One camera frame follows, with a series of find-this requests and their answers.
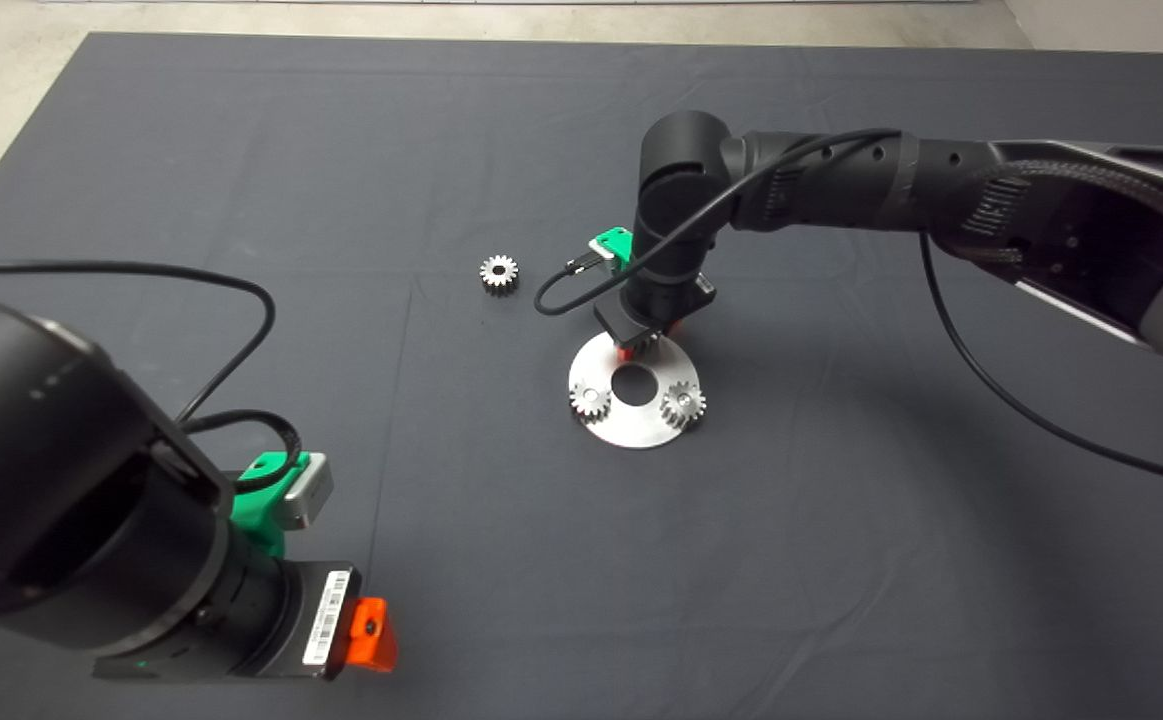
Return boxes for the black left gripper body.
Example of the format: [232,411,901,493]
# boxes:
[91,560,362,684]

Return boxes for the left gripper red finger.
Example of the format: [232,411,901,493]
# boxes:
[346,598,399,673]

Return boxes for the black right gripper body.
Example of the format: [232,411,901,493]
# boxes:
[593,275,717,346]

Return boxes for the small steel gear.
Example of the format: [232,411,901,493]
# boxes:
[479,255,520,297]
[661,382,707,431]
[569,383,612,423]

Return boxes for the round metal plate with hole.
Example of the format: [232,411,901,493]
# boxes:
[568,330,702,451]

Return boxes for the dark grey table cloth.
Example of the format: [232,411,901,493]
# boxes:
[0,33,1163,720]

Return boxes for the green right camera mount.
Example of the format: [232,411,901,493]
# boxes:
[589,227,635,271]

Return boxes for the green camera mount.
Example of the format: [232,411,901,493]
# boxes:
[229,452,314,559]
[589,227,635,271]

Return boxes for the black right camera cable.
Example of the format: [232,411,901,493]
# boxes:
[533,128,1163,493]

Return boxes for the black camera cable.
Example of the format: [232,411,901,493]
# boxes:
[0,260,304,493]
[533,128,1163,493]

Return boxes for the green left camera mount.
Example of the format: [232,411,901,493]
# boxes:
[229,452,314,559]

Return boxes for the silver left camera box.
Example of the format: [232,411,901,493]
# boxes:
[276,453,335,531]

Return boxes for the black left camera cable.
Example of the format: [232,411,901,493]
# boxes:
[0,260,304,493]

